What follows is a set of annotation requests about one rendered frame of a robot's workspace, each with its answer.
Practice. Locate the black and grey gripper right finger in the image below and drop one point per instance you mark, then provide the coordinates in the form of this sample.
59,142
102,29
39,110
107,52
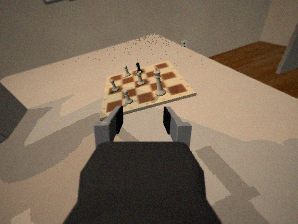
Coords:
179,131

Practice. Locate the wooden chessboard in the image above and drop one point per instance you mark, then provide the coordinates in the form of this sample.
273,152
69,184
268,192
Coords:
144,95

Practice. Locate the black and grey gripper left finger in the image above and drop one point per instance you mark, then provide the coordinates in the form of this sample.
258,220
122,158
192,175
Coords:
105,131

